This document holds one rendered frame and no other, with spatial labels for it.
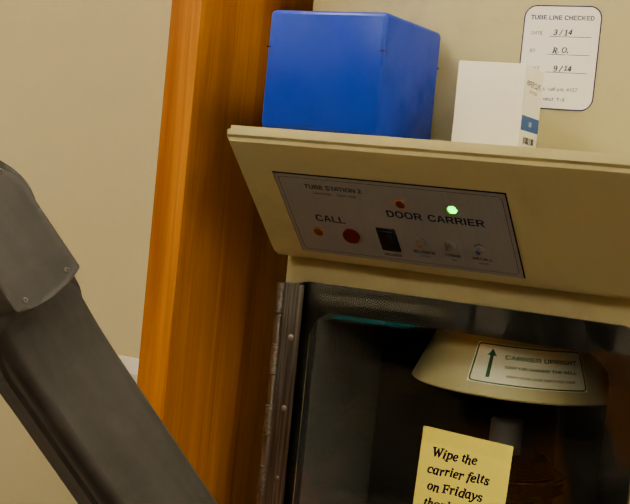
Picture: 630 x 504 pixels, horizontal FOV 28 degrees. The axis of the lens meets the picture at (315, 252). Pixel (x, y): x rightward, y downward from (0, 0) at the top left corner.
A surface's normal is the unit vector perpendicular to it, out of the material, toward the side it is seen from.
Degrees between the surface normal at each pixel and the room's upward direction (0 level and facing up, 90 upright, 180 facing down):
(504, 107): 90
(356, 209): 135
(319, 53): 90
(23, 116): 90
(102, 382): 75
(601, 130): 90
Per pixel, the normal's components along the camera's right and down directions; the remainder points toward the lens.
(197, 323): 0.87, 0.11
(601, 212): -0.41, 0.70
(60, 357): 0.58, 0.00
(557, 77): -0.48, 0.00
